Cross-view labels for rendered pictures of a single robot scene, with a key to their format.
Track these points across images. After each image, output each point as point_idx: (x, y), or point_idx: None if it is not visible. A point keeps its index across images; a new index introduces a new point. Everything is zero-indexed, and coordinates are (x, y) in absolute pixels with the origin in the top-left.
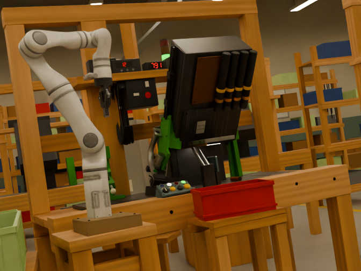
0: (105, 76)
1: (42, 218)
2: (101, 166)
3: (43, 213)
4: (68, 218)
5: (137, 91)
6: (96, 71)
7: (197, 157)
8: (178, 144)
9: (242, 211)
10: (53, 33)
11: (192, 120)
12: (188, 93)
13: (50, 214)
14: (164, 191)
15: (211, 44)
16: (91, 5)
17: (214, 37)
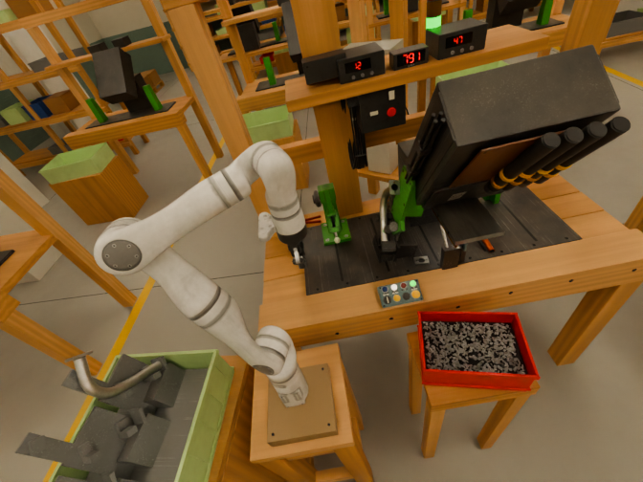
0: (289, 233)
1: (264, 273)
2: (285, 379)
3: (275, 233)
4: None
5: (376, 109)
6: (275, 225)
7: (441, 230)
8: (418, 211)
9: (476, 387)
10: (152, 225)
11: (444, 195)
12: (448, 178)
13: (277, 251)
14: (386, 302)
15: (524, 97)
16: None
17: (537, 60)
